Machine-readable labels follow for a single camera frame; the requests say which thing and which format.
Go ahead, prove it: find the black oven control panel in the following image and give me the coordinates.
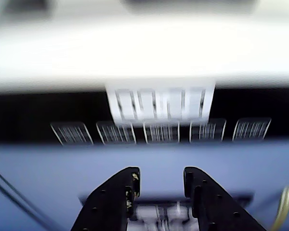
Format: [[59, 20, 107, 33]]
[[0, 81, 289, 146]]

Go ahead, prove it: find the thin dark cable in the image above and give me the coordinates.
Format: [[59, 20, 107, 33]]
[[0, 165, 53, 231]]

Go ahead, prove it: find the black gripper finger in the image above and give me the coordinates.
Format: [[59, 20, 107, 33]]
[[71, 166, 141, 231], [184, 166, 268, 231]]

